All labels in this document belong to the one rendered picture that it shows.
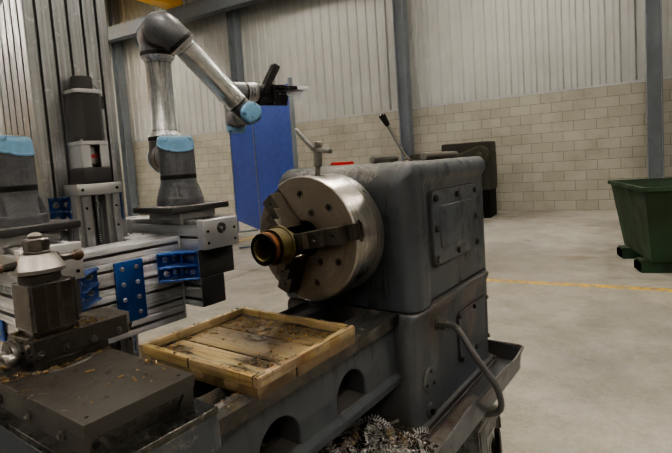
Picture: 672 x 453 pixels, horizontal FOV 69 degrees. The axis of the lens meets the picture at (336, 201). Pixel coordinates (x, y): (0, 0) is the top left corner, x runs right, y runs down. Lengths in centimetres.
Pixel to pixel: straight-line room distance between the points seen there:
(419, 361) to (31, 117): 129
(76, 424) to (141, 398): 8
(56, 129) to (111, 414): 111
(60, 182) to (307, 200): 79
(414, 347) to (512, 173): 992
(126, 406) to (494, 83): 1087
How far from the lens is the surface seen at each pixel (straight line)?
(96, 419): 72
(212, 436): 80
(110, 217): 166
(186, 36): 175
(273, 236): 111
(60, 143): 169
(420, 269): 129
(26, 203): 143
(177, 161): 166
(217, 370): 98
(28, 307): 92
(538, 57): 1127
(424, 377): 139
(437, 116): 1152
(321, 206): 118
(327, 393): 112
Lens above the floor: 126
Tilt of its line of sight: 4 degrees down
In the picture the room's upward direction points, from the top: 4 degrees counter-clockwise
